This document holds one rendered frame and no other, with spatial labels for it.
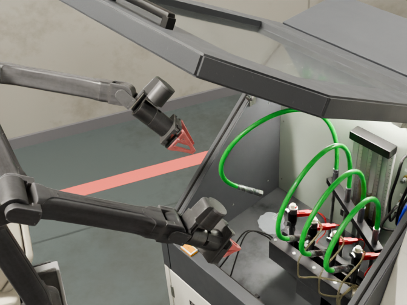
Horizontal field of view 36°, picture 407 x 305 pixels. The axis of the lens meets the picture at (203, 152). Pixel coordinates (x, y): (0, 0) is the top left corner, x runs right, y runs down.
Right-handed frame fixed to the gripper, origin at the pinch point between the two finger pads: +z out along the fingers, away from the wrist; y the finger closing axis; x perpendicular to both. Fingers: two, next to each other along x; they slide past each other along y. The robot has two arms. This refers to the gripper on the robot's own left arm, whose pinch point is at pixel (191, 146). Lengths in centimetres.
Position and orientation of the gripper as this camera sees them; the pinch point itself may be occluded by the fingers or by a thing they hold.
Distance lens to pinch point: 177.2
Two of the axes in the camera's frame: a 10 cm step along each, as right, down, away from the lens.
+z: 7.5, 5.7, 3.5
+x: -6.6, 7.0, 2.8
